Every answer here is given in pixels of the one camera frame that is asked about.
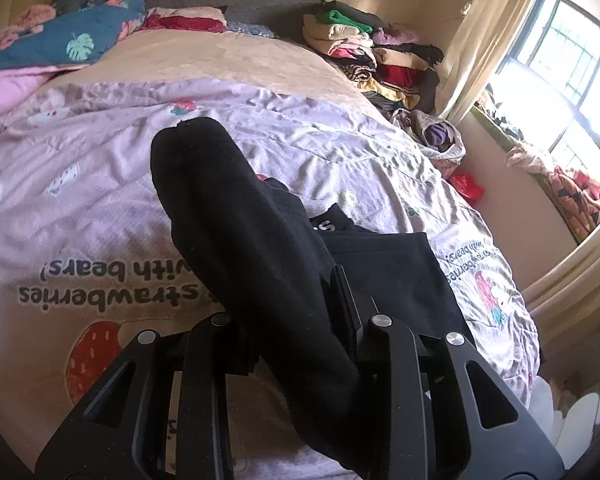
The beige blanket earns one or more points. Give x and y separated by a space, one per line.
220 60

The orange patterned cloth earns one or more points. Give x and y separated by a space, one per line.
580 200

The black sock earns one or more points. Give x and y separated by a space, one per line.
240 240

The red plastic bag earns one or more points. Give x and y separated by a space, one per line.
467 189

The cream curtain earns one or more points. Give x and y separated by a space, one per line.
485 35
575 280

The red and cream folded cloth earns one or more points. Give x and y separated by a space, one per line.
185 19

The blue patterned cloth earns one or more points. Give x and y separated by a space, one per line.
250 29

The pale pink cloth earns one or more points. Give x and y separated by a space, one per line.
527 157

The barred window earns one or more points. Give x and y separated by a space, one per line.
575 55

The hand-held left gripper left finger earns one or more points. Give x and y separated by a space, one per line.
205 360

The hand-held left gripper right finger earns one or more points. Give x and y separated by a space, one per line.
351 312

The pile of folded clothes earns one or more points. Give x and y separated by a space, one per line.
375 55

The blue leaf print pillow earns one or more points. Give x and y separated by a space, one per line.
60 35

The dark clothes on sill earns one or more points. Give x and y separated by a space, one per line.
500 115

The pink printed blanket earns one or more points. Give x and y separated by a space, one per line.
80 220

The bag with purple cloth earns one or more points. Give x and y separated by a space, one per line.
435 137

